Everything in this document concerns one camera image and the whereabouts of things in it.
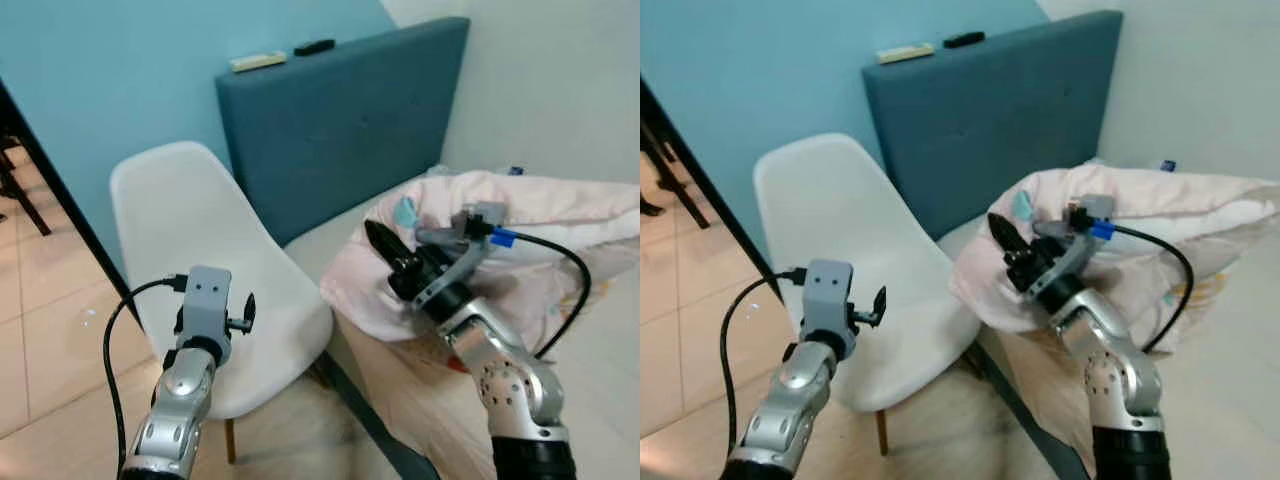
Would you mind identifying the pink and white pillow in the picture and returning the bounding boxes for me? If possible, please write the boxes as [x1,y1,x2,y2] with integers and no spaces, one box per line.
[947,162,1280,337]
[319,168,641,347]

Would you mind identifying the white plastic shell chair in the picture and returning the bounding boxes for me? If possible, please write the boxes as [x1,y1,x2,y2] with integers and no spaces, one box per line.
[109,140,335,465]
[752,132,987,457]

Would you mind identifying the blue upholstered headboard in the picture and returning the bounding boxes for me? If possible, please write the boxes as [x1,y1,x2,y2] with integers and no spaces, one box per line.
[215,16,472,249]
[861,10,1125,242]

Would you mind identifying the beige fluffy rug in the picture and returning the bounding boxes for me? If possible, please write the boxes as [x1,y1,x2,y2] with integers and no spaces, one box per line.
[880,365,1046,480]
[238,378,386,480]

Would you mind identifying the white remote control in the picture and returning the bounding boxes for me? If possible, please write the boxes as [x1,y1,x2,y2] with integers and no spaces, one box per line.
[229,52,288,74]
[876,42,937,66]

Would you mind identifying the beige sheeted bed mattress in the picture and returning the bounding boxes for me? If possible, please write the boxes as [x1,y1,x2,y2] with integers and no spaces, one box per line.
[935,212,1280,480]
[285,215,641,480]

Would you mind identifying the dark wooden furniture legs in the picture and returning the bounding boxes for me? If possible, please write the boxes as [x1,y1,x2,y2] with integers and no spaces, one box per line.
[0,125,53,238]
[640,118,712,232]

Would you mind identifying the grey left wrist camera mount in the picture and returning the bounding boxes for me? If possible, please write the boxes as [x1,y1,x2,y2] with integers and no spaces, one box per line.
[180,265,234,343]
[803,258,855,339]

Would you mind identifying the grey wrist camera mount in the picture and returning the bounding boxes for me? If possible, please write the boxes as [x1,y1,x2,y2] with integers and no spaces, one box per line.
[803,258,855,339]
[1033,194,1117,293]
[413,202,508,306]
[180,265,234,343]

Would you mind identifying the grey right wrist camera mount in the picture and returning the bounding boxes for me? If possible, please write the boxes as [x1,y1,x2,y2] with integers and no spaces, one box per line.
[1033,194,1117,293]
[413,202,508,306]

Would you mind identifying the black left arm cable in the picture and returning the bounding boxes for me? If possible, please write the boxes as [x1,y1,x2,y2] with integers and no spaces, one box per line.
[719,267,808,459]
[103,274,189,471]

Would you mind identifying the dark grey bed frame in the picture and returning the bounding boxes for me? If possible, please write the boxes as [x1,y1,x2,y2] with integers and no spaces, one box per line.
[318,352,413,480]
[965,340,1093,480]

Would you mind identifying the black door frame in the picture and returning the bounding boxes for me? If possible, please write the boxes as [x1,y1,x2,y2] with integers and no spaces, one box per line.
[640,75,787,303]
[0,78,141,313]

